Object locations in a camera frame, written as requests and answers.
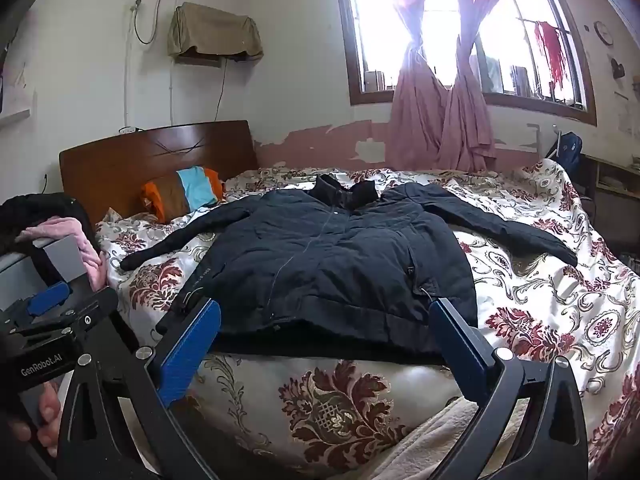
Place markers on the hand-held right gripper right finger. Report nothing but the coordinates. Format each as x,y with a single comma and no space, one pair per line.
457,340

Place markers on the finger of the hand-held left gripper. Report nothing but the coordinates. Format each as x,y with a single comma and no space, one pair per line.
75,316
47,297

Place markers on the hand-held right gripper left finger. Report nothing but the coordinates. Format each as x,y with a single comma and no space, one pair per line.
192,350

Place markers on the black padded jacket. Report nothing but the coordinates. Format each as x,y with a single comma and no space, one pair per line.
325,260

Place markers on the person's left hand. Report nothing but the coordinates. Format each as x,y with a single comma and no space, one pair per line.
50,407

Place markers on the grey box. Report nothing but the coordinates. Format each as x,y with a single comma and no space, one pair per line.
65,260

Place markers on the pink fluffy cloth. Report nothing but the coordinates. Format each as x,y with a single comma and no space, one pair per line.
60,230

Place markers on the black garment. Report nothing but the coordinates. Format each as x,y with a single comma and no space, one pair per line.
35,207

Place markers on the floral bedspread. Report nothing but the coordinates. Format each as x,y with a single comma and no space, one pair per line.
540,280

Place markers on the cream fleece blanket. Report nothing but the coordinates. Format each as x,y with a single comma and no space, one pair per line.
420,450

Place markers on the wooden headboard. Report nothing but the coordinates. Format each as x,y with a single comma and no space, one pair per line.
125,165

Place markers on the orange brown blue striped pillow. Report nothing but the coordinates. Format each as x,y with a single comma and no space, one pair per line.
175,192

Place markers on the wooden desk with shelves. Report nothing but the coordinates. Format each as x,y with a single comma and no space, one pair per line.
615,210

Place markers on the blue backpack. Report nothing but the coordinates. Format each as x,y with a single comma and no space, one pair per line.
570,150

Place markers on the brown framed window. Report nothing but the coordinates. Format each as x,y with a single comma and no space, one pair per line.
525,45

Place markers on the red hanging garment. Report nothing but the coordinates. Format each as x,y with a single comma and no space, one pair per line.
550,45

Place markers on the white wall socket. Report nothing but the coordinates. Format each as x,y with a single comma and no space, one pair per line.
128,130

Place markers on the white wall pipe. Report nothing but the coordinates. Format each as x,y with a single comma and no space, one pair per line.
128,70

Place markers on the beige cloth covered wall box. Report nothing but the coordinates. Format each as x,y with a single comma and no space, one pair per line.
210,30

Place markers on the dark heart wall ornament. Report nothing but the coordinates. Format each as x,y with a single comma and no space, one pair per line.
617,67

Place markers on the round wall clock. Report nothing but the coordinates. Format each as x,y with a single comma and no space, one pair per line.
604,33

